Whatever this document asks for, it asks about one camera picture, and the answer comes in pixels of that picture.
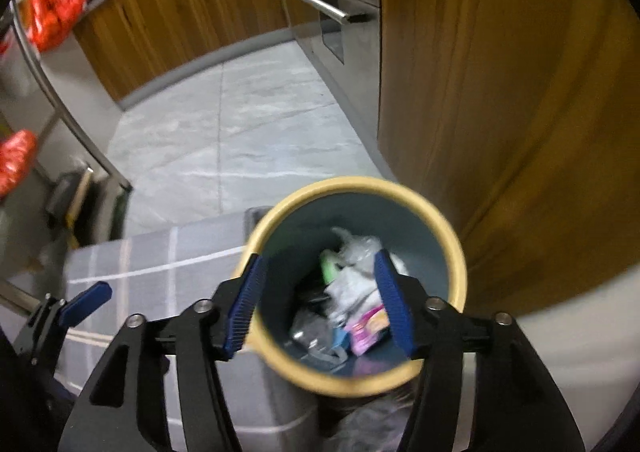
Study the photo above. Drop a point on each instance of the wooden cutting board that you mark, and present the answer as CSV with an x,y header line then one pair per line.
x,y
80,202

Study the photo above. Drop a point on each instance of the grey plaid cloth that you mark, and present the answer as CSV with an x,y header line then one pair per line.
x,y
150,257

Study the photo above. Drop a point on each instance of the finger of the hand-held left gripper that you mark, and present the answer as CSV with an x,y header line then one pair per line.
x,y
42,327
87,299

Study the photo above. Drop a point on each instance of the grey clear plastic scrap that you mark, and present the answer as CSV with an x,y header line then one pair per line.
x,y
362,247

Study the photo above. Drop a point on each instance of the black tray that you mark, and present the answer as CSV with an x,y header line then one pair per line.
x,y
59,194

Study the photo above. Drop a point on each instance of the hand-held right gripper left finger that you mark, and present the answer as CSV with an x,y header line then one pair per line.
x,y
245,307

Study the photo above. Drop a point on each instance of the metal shelf rack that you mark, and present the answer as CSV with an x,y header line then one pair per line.
x,y
60,110

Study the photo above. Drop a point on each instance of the tall wooden cabinet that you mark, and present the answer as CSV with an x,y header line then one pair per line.
x,y
500,107

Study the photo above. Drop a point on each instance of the yellow-rimmed teal bin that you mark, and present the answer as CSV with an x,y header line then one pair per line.
x,y
290,242

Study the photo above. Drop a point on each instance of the clear plastic bag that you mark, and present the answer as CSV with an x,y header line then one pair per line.
x,y
370,424

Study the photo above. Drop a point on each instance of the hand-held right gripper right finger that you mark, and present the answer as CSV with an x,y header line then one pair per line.
x,y
395,307

